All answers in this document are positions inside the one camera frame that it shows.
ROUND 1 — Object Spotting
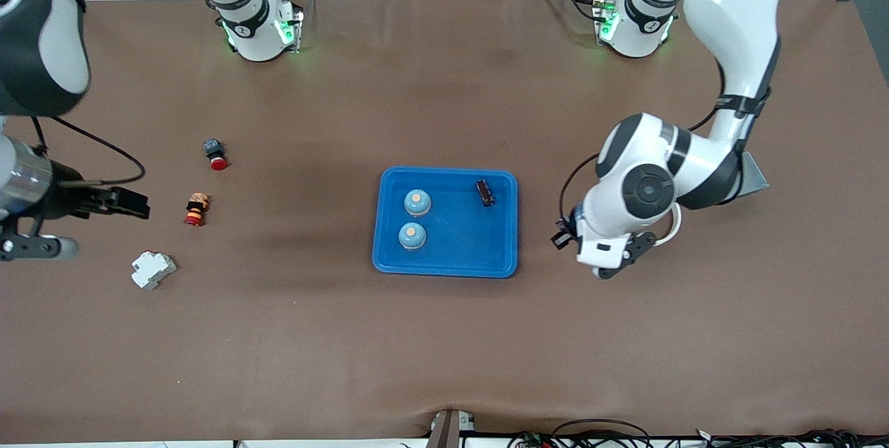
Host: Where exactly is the black cable loop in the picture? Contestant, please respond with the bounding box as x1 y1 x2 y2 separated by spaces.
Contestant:
549 419 654 448

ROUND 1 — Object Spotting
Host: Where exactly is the red push button dark body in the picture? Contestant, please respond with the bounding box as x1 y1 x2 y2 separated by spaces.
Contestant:
203 139 229 172

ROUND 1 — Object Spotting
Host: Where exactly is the grey metal bracket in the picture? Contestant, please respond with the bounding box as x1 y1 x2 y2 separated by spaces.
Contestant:
425 408 476 448

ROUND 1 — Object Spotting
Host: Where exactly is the red emergency button orange body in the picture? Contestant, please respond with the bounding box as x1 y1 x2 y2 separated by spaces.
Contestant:
184 192 210 227

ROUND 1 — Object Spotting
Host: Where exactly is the grey metal box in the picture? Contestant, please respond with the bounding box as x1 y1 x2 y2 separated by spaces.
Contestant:
740 153 770 197

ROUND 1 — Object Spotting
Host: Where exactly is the brown table mat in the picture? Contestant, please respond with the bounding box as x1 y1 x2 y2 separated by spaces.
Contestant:
0 0 889 443

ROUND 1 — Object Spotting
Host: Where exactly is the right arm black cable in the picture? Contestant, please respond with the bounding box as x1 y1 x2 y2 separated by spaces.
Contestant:
28 115 147 186

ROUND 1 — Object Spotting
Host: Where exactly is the black cable bundle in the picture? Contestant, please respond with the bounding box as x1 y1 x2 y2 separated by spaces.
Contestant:
695 429 889 448

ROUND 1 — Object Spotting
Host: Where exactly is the white circuit breaker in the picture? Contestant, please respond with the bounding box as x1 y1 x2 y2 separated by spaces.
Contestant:
131 251 178 290

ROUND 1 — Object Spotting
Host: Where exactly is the white curved plastic clamp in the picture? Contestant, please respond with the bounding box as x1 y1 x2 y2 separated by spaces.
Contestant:
653 201 683 247

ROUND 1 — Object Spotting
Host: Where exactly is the blue plastic tray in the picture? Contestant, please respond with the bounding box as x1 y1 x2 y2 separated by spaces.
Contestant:
372 167 520 279

